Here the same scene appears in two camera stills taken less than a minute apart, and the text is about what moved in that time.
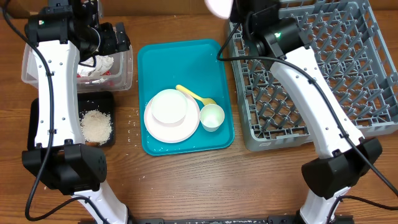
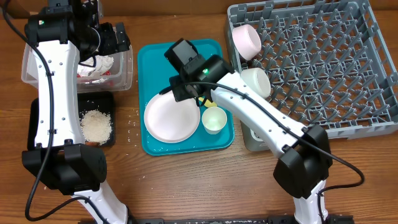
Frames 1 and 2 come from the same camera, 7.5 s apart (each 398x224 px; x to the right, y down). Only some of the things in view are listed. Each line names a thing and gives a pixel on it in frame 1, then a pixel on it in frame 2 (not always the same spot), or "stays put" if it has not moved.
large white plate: (175, 132) stays put
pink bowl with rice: (221, 9) → (247, 41)
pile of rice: (96, 126) stays put
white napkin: (103, 63) stays put
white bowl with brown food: (169, 106) → (258, 79)
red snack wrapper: (106, 73) stays put
